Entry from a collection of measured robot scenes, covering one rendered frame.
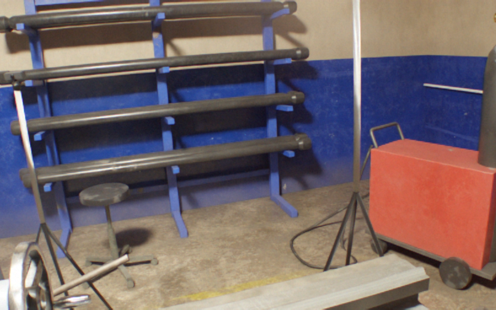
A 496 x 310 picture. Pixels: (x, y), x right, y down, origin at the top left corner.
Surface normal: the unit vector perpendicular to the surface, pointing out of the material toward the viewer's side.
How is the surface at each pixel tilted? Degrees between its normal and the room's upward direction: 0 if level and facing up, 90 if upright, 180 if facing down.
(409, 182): 90
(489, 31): 90
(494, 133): 90
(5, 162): 90
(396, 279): 48
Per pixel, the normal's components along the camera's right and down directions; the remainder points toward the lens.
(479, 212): -0.79, 0.20
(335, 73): 0.30, 0.23
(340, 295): 0.18, -0.47
